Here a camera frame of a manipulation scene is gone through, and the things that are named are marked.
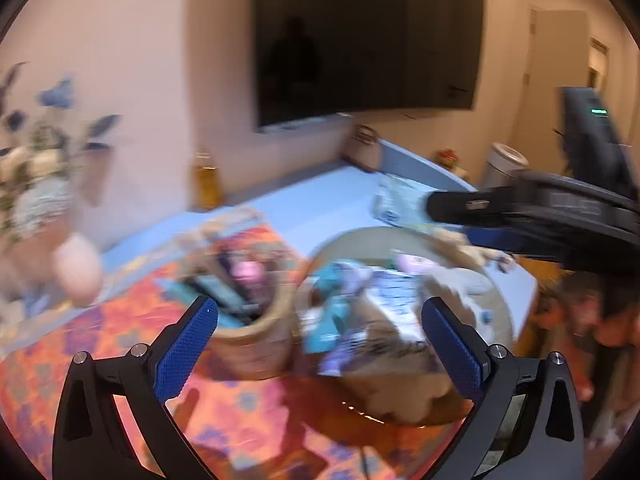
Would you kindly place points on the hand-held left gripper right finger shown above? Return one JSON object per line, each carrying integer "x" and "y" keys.
{"x": 457, "y": 345}

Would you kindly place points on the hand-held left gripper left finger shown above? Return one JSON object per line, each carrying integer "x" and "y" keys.
{"x": 185, "y": 345}

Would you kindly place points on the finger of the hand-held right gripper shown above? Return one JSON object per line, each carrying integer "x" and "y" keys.
{"x": 470, "y": 206}
{"x": 495, "y": 239}

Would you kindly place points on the blue white packet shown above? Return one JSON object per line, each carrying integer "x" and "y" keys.
{"x": 395, "y": 202}

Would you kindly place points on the round beige basket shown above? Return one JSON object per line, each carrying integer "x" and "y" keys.
{"x": 350, "y": 240}

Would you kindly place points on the white trash bin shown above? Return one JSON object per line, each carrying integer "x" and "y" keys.
{"x": 505, "y": 165}

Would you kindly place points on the small red ornament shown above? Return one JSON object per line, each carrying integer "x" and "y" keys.
{"x": 447, "y": 156}

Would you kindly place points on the beige fluffy toy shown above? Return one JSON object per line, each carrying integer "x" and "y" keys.
{"x": 400, "y": 390}

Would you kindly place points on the floral orange tablecloth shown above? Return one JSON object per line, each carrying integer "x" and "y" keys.
{"x": 240, "y": 410}

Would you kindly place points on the white door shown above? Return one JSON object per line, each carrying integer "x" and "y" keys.
{"x": 555, "y": 85}

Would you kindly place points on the white ribbed vase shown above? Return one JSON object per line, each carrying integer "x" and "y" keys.
{"x": 77, "y": 270}

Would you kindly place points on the orange patterned clothing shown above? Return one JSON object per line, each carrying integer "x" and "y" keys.
{"x": 620, "y": 335}

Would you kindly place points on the amber glass bottle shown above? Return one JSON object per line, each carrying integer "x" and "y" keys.
{"x": 207, "y": 180}

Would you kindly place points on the artificial flower bouquet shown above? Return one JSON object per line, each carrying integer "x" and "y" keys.
{"x": 45, "y": 160}

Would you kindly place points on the black wall television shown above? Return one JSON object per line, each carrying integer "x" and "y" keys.
{"x": 365, "y": 35}

